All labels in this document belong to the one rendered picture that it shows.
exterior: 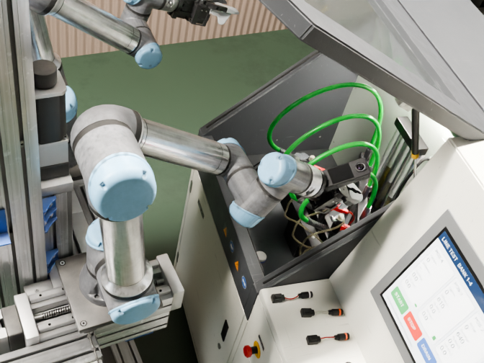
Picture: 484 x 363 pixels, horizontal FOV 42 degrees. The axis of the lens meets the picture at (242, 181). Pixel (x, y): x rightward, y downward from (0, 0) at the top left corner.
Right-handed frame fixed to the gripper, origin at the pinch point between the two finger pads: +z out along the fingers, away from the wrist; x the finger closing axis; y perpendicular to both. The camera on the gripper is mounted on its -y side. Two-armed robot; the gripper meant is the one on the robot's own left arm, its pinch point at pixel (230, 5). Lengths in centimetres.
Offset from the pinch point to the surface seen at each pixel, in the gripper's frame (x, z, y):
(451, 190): 90, 13, 5
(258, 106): 6.1, 22.0, 30.6
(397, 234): 83, 15, 25
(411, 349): 105, 12, 44
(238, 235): 44, 2, 57
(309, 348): 86, 2, 62
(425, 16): 31, 49, -19
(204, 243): 17, 15, 83
